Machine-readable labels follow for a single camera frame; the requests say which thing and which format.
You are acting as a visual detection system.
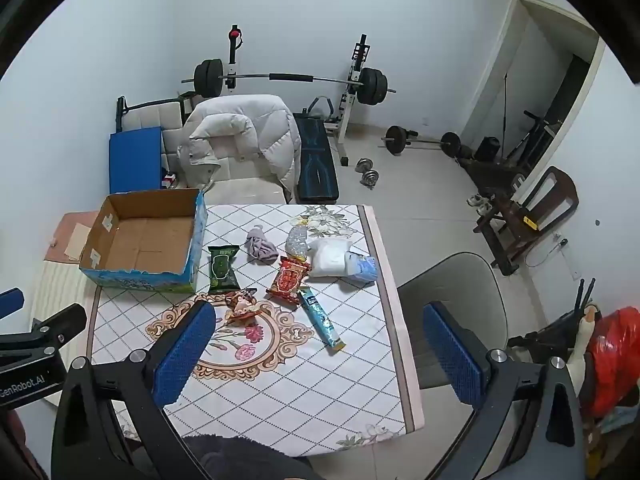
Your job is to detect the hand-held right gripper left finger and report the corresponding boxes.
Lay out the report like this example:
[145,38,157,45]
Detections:
[51,300,217,480]

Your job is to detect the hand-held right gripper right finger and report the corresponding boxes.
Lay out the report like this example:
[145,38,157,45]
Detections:
[422,301,587,480]

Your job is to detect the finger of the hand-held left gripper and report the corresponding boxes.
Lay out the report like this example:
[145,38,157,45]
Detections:
[0,287,26,320]
[0,303,88,361]

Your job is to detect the small cake snack packet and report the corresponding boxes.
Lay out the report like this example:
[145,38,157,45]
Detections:
[223,290,263,328]

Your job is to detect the green wet wipes packet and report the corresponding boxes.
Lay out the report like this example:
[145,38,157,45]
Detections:
[207,244,242,295]

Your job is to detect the cardboard box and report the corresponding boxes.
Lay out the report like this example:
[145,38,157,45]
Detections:
[79,188,208,294]

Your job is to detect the red snack packet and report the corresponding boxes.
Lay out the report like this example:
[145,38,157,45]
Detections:
[265,256,311,307]

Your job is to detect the blue tissue packet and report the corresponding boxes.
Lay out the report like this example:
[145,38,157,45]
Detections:
[344,251,379,282]

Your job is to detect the purple socks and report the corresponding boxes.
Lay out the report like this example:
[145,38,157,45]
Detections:
[243,224,279,266]

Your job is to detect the blue white tube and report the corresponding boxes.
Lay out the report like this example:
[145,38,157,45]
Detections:
[297,286,347,352]

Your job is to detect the silver glitter packet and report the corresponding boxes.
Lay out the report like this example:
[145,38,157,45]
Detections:
[285,224,312,263]

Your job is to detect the white plastic bag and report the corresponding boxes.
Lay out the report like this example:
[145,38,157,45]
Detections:
[306,238,351,278]

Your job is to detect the pink and cream bedcover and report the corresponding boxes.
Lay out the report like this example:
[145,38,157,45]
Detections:
[30,211,101,411]

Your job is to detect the grey chair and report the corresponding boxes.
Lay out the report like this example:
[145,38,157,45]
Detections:
[397,251,511,391]

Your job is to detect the tan paper piece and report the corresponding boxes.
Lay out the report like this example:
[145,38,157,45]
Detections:
[66,223,93,262]

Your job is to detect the printed quilted tablecloth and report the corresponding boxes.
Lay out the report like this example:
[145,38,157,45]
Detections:
[86,203,426,448]

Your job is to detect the black router antennas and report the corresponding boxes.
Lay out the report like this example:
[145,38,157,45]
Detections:
[575,277,598,311]

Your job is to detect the dark wooden chair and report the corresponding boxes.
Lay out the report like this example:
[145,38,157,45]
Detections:
[472,165,580,276]

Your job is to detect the pair of white shoes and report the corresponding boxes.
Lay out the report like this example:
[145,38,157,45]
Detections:
[467,192,493,216]

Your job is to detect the red plastic bag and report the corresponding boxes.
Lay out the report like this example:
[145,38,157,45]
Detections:
[582,306,640,418]

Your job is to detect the beige tufted sofa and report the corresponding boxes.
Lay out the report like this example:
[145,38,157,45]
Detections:
[122,101,288,206]

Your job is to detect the blue folded mat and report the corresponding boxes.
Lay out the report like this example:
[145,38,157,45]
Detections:
[108,127,165,195]

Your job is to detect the black bag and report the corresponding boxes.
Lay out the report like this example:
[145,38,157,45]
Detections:
[472,136,501,163]

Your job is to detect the short barbell with black plates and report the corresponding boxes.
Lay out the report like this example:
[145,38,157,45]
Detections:
[380,125,462,158]

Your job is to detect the black weight bench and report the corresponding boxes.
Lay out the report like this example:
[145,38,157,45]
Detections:
[292,112,341,205]

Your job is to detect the white puffer jacket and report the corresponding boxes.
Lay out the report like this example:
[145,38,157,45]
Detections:
[177,95,302,192]

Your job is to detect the barbell on rack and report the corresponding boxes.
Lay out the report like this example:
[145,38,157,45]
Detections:
[225,24,373,167]

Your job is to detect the racked barbell with black plates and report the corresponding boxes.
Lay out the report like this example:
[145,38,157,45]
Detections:
[181,59,397,107]

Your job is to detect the black floor cable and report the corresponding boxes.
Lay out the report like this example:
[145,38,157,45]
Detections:
[525,237,568,268]

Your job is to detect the black exercise frame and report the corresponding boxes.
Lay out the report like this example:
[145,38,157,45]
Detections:
[116,95,196,133]

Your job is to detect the white door frame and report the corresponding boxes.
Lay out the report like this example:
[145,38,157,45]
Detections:
[460,0,606,211]

